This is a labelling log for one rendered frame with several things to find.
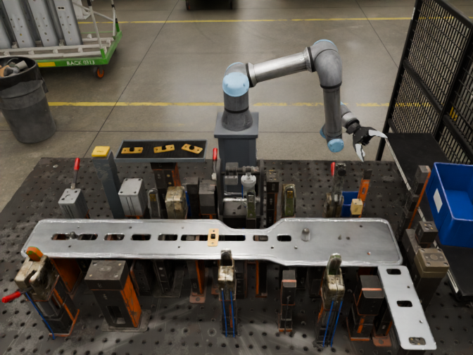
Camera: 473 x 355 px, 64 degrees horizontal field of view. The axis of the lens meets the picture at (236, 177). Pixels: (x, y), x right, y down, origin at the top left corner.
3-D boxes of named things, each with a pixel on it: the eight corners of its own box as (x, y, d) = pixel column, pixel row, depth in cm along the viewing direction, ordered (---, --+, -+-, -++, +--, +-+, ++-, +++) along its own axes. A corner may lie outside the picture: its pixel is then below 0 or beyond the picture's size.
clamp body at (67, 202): (79, 262, 173) (52, 204, 150) (87, 243, 181) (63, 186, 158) (100, 262, 172) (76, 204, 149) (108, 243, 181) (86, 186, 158)
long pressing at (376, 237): (13, 263, 137) (12, 261, 136) (40, 218, 154) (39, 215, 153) (405, 268, 130) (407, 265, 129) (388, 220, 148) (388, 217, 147)
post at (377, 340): (374, 346, 139) (392, 302, 120) (367, 318, 147) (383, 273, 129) (391, 346, 139) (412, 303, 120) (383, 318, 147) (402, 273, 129)
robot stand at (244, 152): (222, 172, 218) (217, 111, 193) (258, 173, 217) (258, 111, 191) (219, 197, 203) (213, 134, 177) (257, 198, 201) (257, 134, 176)
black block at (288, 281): (275, 337, 143) (279, 292, 124) (274, 310, 151) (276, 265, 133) (297, 337, 143) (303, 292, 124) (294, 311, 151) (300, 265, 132)
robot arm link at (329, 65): (345, 57, 157) (348, 151, 188) (340, 47, 165) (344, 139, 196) (317, 63, 159) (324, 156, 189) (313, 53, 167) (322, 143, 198)
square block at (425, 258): (398, 325, 145) (425, 267, 122) (393, 306, 151) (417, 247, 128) (419, 325, 145) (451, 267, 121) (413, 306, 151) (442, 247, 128)
